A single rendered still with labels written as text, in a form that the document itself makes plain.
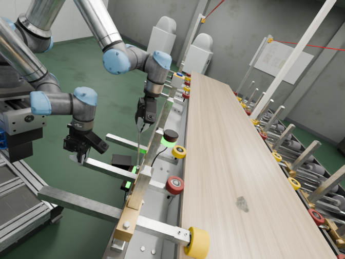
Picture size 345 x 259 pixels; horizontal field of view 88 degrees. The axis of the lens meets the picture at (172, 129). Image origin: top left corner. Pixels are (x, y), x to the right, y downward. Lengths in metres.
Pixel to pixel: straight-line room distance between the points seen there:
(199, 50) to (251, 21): 1.93
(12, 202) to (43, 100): 1.02
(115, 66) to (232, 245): 0.73
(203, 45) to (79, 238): 6.41
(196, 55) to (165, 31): 1.52
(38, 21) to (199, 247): 1.00
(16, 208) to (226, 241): 1.26
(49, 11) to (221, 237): 1.07
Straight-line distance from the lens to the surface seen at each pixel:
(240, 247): 0.81
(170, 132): 0.71
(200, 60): 6.91
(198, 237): 0.63
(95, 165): 0.86
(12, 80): 0.97
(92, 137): 0.78
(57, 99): 0.68
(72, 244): 1.62
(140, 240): 0.97
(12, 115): 0.89
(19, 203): 1.57
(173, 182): 0.83
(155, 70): 0.71
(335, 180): 1.46
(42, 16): 0.96
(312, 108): 7.52
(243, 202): 0.95
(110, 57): 0.61
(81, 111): 0.70
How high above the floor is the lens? 1.48
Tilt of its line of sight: 29 degrees down
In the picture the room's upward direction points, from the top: 23 degrees clockwise
